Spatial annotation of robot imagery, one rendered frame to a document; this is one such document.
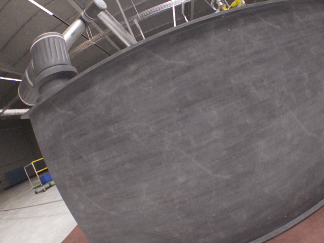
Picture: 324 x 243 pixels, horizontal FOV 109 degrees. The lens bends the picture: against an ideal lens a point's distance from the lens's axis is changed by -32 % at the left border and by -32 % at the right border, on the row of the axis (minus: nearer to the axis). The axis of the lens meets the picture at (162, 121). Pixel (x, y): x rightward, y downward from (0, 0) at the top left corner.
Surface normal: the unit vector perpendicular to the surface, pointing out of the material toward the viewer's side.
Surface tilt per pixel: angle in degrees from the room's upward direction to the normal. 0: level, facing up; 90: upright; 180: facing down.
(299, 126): 90
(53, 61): 90
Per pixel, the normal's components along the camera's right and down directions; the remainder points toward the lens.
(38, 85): 0.18, 0.91
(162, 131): -0.11, 0.07
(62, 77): 0.69, -0.26
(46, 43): 0.41, -0.15
